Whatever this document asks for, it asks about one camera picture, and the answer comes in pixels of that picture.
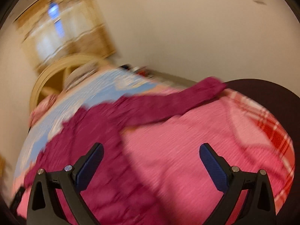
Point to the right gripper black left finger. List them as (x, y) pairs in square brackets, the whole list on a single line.
[(44, 206)]

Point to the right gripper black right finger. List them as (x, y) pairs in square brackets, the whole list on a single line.
[(258, 206)]

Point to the beige floral window curtain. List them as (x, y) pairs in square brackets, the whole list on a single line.
[(52, 29)]

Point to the striped pillow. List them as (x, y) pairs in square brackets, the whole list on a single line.
[(80, 74)]

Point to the dark items beside bed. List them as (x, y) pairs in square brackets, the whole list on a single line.
[(142, 71)]

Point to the magenta puffer down jacket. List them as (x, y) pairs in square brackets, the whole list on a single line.
[(115, 195)]

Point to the cream wooden headboard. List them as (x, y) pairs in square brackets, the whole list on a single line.
[(52, 78)]

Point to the red white plaid sheet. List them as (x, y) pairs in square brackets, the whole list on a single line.
[(278, 139)]

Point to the folded pink floral quilt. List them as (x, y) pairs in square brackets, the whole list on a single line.
[(41, 109)]

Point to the dark wooden footboard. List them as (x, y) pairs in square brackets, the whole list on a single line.
[(284, 105)]

